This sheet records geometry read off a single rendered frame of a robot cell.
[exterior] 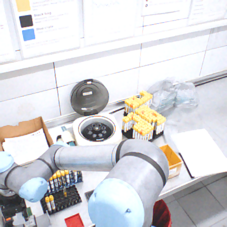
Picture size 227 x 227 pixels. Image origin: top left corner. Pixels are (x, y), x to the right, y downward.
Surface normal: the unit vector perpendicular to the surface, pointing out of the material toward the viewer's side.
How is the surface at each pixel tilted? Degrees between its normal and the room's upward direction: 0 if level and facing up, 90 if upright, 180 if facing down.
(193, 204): 0
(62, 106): 90
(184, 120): 0
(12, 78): 90
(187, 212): 0
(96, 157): 56
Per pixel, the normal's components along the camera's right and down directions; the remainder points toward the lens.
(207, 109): 0.02, -0.77
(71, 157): -0.66, -0.24
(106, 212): -0.52, 0.39
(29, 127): 0.42, 0.55
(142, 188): 0.55, -0.41
